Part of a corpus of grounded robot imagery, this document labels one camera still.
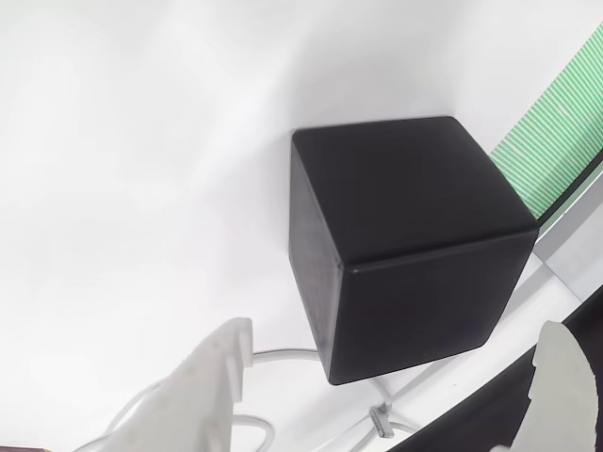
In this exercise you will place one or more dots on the grey aluminium frame rail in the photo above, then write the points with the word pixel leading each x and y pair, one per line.
pixel 560 235

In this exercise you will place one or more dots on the black cube block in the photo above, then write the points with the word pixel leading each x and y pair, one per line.
pixel 414 245

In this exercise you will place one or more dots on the green striped paper strip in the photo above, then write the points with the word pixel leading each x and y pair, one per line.
pixel 556 127

